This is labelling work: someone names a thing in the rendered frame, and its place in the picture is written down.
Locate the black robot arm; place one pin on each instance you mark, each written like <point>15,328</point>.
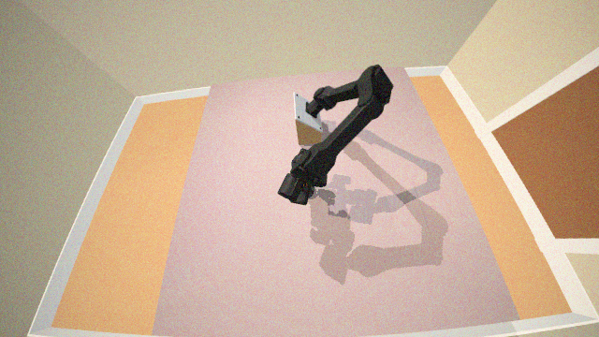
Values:
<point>373,89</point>

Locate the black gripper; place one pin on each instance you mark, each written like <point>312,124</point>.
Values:
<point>303,195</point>

